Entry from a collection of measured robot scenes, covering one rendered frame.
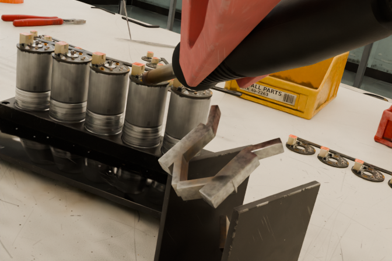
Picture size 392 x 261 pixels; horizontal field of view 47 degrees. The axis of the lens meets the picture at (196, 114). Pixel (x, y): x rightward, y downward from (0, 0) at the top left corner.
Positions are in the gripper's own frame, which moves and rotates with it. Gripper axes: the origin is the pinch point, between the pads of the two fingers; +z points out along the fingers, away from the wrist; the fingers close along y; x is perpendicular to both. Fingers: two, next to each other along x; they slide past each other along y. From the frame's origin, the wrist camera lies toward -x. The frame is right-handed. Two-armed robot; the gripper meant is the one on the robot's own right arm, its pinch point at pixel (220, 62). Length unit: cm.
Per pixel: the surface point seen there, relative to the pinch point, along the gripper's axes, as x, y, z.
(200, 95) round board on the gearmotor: -4.0, -2.8, 6.3
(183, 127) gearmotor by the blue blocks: -3.1, -2.0, 8.0
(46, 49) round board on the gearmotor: -11.3, 4.8, 10.0
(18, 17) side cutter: -43, 4, 33
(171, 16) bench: -295, -143, 215
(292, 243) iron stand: 6.6, -2.2, 3.2
